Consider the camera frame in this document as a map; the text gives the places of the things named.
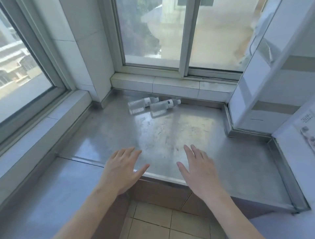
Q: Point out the person's right thumb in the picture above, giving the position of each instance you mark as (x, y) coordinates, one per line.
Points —
(182, 170)

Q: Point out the person's left middle finger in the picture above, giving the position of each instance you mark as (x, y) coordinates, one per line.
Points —
(129, 152)

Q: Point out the person's left hand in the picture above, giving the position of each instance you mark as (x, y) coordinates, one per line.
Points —
(120, 172)

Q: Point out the grey framed side window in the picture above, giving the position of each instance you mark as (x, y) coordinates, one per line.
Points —
(22, 61)

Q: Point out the person's right forearm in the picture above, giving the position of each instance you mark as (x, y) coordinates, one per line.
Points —
(231, 216)

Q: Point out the person's left forearm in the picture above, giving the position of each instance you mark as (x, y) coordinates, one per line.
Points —
(94, 214)

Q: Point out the person's left thumb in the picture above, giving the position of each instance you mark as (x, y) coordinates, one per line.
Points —
(142, 171)

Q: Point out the person's right hand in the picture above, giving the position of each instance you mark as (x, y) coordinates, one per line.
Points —
(200, 174)

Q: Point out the clear plastic water bottle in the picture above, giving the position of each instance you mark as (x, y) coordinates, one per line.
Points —
(139, 105)
(162, 108)

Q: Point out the white framed sliding window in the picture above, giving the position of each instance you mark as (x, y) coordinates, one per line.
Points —
(187, 37)

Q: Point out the person's right middle finger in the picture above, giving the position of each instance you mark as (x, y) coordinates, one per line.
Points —
(196, 150)

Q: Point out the person's left little finger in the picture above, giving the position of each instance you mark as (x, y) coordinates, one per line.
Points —
(113, 157)

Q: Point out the white paper wall notice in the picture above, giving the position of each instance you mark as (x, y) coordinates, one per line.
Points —
(307, 128)

